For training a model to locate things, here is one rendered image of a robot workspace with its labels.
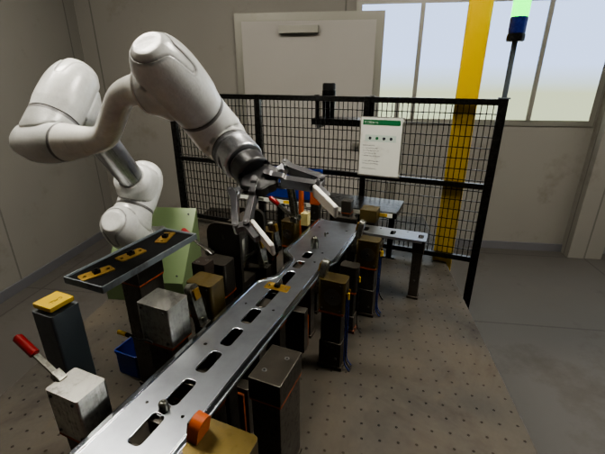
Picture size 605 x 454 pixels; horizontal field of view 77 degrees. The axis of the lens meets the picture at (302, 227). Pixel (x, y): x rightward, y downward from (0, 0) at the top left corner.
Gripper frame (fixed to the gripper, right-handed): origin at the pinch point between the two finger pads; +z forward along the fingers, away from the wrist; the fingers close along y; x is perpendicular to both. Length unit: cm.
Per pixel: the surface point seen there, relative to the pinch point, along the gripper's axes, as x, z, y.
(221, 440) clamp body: -20.2, 16.3, 29.6
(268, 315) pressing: -49, -11, 7
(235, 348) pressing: -41.3, -5.4, 19.6
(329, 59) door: -128, -224, -179
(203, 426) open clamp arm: -17.7, 13.2, 30.8
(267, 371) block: -33.3, 6.9, 16.3
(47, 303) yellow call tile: -24, -33, 50
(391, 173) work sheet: -90, -59, -93
